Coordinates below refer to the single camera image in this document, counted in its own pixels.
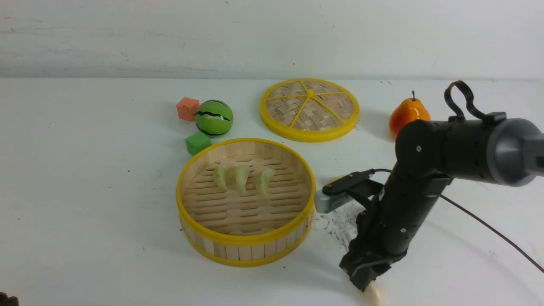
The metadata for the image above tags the orange foam cube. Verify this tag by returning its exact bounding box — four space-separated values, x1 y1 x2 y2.
176 97 200 122

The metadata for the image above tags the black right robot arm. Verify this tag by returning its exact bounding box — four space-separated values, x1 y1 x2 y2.
330 119 544 291

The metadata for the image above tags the bamboo steamer tray yellow rim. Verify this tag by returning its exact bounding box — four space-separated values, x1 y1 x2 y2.
176 138 316 267

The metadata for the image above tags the orange toy pear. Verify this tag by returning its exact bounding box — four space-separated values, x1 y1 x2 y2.
389 91 431 140

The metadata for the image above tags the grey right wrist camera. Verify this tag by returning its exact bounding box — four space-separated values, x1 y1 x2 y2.
314 169 385 214

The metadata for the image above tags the green foam cube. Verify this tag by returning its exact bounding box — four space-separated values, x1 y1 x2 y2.
185 131 212 156

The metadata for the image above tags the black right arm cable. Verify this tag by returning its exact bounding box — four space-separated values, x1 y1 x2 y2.
374 80 544 274

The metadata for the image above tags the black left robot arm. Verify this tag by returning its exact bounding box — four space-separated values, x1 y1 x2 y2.
0 292 19 306

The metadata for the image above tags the green toy watermelon ball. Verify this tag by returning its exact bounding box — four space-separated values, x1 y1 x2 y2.
195 99 234 138

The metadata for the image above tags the green dumpling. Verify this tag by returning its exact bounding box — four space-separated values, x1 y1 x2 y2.
232 164 250 194
255 168 275 199
212 161 232 191

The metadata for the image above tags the white dumpling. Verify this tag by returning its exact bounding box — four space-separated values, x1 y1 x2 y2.
325 176 343 185
363 281 387 306

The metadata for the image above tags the woven bamboo steamer lid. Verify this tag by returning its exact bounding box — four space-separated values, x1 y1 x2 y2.
259 78 360 143

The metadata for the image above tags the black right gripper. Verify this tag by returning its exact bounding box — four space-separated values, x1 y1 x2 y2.
339 210 408 292

